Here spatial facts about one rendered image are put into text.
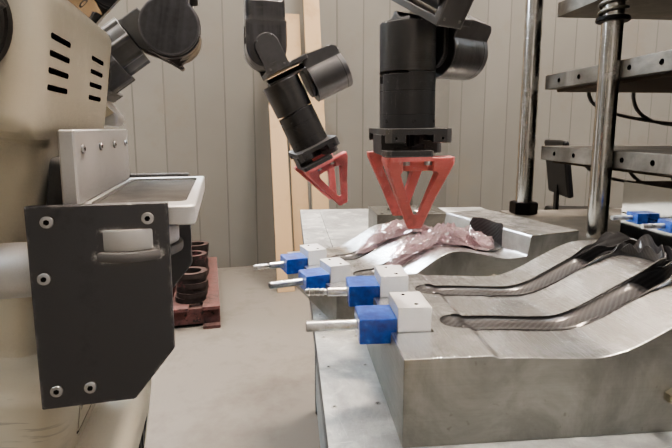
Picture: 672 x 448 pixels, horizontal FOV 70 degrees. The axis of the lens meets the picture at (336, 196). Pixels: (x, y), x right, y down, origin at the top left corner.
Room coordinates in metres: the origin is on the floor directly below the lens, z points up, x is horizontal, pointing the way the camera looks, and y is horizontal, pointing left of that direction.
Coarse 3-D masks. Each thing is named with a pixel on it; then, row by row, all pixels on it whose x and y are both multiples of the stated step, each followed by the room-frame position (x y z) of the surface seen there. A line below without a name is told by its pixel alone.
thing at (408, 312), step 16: (400, 304) 0.49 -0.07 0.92; (416, 304) 0.49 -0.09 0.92; (320, 320) 0.50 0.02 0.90; (336, 320) 0.50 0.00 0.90; (352, 320) 0.50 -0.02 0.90; (368, 320) 0.48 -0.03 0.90; (384, 320) 0.48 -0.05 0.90; (400, 320) 0.48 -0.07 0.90; (416, 320) 0.48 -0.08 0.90; (368, 336) 0.48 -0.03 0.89; (384, 336) 0.48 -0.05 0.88
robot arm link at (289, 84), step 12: (288, 72) 0.73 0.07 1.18; (300, 72) 0.75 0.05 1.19; (276, 84) 0.71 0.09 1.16; (288, 84) 0.71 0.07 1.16; (300, 84) 0.72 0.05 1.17; (312, 84) 0.73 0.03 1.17; (276, 96) 0.71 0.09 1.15; (288, 96) 0.71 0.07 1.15; (300, 96) 0.72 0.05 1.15; (312, 96) 0.75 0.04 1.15; (276, 108) 0.72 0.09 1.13; (288, 108) 0.71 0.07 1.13; (300, 108) 0.71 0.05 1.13
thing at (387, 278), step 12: (348, 276) 0.63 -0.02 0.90; (360, 276) 0.63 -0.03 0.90; (372, 276) 0.63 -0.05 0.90; (384, 276) 0.59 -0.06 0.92; (396, 276) 0.59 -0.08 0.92; (408, 276) 0.59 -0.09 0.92; (312, 288) 0.60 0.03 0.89; (336, 288) 0.60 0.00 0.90; (348, 288) 0.59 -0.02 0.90; (360, 288) 0.59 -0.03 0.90; (372, 288) 0.59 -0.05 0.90; (384, 288) 0.59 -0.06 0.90; (396, 288) 0.59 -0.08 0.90; (348, 300) 0.59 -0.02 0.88; (360, 300) 0.59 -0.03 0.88; (372, 300) 0.59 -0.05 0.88
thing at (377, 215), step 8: (368, 208) 1.43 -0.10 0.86; (376, 208) 1.39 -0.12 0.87; (384, 208) 1.39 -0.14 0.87; (416, 208) 1.41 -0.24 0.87; (432, 208) 1.39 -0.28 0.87; (368, 216) 1.43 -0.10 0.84; (376, 216) 1.30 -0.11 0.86; (384, 216) 1.29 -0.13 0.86; (392, 216) 1.29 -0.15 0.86; (400, 216) 1.29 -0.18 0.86; (432, 216) 1.30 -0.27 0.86; (440, 216) 1.30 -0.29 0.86; (368, 224) 1.43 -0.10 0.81; (376, 224) 1.30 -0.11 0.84; (424, 224) 1.30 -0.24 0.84; (432, 224) 1.30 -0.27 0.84
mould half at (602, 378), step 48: (576, 288) 0.58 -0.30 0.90; (432, 336) 0.47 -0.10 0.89; (480, 336) 0.47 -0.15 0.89; (528, 336) 0.48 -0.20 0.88; (576, 336) 0.48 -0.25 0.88; (624, 336) 0.46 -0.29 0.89; (384, 384) 0.51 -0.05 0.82; (432, 384) 0.42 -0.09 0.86; (480, 384) 0.43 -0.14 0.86; (528, 384) 0.43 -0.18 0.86; (576, 384) 0.44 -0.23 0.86; (624, 384) 0.44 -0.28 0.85; (432, 432) 0.42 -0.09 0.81; (480, 432) 0.43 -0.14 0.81; (528, 432) 0.43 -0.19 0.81; (576, 432) 0.44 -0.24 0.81; (624, 432) 0.44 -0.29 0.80
